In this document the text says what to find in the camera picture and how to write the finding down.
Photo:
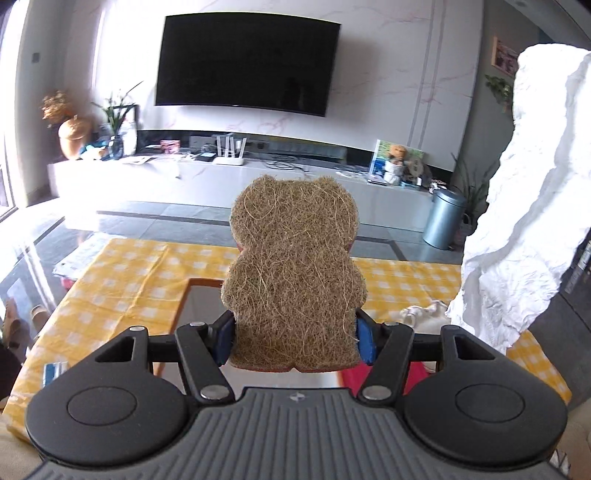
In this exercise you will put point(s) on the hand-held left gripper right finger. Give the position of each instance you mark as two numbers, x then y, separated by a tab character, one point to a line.
364	339

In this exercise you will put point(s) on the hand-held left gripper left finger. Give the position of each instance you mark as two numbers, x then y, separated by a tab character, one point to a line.
225	339

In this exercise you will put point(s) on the brown bear-shaped loofah sponge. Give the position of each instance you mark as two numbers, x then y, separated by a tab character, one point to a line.
293	272

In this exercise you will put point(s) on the orange tray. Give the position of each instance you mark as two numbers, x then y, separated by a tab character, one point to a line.
194	300

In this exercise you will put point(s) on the yellow checkered tablecloth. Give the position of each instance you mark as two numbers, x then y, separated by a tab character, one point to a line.
120	295

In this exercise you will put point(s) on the grey metal trash can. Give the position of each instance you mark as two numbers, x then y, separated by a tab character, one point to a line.
444	219

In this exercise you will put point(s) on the potted floor plant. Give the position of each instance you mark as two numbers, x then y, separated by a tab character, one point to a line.
473	194

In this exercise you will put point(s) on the white marble television console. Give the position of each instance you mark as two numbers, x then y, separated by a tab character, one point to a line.
184	182

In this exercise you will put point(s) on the stack of papers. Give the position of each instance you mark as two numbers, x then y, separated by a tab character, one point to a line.
81	258

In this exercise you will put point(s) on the small blue packet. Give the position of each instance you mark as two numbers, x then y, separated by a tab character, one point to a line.
55	373

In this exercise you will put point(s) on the teddy bear in white cup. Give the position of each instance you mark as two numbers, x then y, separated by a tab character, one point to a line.
395	166

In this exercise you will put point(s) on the white router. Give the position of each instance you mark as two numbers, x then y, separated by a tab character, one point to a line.
229	154

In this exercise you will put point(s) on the beige slipper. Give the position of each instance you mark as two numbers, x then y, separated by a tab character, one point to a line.
39	318

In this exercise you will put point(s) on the pink box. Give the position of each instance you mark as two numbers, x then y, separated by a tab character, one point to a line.
169	146

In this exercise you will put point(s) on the green plant in blue vase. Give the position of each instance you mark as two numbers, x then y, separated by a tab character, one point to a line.
115	143

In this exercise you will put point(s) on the hanging green plant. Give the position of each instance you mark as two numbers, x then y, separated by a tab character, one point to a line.
501	92

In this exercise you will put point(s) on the brown gourd vase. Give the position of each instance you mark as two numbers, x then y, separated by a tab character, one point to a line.
74	138

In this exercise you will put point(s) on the black flat television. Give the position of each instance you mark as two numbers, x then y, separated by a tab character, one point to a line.
247	64

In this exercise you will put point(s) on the dried flower bunch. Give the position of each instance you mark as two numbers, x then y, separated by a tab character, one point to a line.
57	106

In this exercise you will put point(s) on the framed wall picture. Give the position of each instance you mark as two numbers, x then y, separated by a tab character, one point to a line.
505	56

